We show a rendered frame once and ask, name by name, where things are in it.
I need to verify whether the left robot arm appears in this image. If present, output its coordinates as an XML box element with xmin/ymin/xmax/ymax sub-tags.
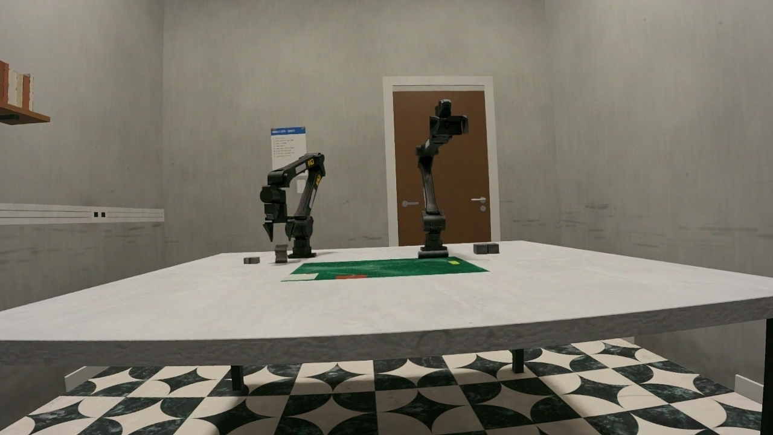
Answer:
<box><xmin>415</xmin><ymin>99</ymin><xmax>452</xmax><ymax>251</ymax></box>

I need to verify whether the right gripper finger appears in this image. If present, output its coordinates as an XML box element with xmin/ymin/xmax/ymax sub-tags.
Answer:
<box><xmin>263</xmin><ymin>224</ymin><xmax>274</xmax><ymax>242</ymax></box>
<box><xmin>287</xmin><ymin>223</ymin><xmax>297</xmax><ymax>241</ymax></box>

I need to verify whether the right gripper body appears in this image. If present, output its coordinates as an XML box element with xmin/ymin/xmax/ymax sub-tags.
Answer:
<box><xmin>265</xmin><ymin>216</ymin><xmax>295</xmax><ymax>224</ymax></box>

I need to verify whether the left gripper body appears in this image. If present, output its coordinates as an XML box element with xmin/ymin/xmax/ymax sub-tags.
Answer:
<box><xmin>435</xmin><ymin>116</ymin><xmax>463</xmax><ymax>137</ymax></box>

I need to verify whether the green mat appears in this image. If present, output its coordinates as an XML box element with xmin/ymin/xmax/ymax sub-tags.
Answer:
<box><xmin>281</xmin><ymin>256</ymin><xmax>491</xmax><ymax>282</ymax></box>

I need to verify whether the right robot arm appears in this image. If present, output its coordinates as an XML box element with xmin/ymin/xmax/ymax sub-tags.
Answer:
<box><xmin>260</xmin><ymin>153</ymin><xmax>326</xmax><ymax>259</ymax></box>

